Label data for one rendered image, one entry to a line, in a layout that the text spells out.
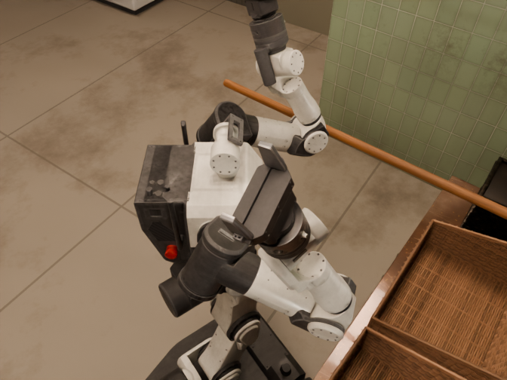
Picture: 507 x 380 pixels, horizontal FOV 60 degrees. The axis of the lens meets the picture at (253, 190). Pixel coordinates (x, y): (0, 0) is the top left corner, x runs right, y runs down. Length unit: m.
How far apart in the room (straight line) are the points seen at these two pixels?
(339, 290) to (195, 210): 0.36
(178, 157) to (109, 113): 2.58
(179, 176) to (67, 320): 1.63
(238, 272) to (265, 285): 0.07
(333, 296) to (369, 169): 2.29
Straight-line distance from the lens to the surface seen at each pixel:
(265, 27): 1.15
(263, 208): 0.60
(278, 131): 1.28
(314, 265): 0.84
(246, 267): 0.92
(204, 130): 1.25
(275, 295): 0.94
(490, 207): 1.40
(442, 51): 2.65
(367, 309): 1.81
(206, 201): 1.00
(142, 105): 3.67
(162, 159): 1.11
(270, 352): 2.11
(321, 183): 2.96
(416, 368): 1.63
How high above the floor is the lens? 2.15
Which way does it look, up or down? 48 degrees down
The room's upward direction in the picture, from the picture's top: straight up
